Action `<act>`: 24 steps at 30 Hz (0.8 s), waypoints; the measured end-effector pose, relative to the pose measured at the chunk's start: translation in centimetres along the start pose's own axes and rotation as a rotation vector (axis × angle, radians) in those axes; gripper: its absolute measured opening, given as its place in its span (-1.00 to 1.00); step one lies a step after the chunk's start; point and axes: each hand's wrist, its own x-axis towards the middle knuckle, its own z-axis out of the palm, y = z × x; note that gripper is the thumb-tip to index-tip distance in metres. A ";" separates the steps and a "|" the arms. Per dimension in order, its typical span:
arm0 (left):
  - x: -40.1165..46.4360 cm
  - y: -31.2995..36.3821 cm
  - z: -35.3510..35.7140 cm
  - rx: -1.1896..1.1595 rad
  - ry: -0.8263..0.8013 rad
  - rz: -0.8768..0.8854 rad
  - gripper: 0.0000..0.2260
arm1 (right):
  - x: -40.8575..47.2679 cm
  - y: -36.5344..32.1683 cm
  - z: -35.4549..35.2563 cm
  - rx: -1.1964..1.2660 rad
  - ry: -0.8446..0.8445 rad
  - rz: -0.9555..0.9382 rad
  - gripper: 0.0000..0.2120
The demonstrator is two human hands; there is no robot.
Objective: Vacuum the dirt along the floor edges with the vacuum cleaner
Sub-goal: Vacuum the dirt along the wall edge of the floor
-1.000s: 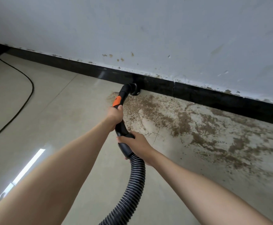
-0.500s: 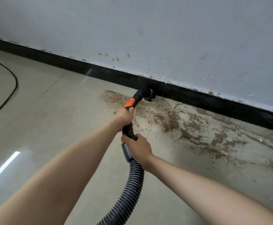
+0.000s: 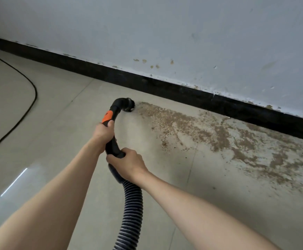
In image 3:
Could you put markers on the person's left forearm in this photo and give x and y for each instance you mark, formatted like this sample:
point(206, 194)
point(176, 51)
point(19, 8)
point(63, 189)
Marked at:
point(42, 203)

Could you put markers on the person's right hand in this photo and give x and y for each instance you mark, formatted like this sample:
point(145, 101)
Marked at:
point(129, 164)

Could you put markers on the person's left hand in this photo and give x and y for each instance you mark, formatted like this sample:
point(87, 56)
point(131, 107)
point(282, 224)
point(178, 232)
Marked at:
point(103, 135)

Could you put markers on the person's right forearm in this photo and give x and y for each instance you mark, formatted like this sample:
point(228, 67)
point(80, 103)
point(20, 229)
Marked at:
point(206, 218)

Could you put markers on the brown dirt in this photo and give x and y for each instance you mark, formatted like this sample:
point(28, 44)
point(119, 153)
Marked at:
point(219, 135)

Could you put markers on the black baseboard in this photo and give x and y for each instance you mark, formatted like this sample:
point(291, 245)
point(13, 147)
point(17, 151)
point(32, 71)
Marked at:
point(167, 88)

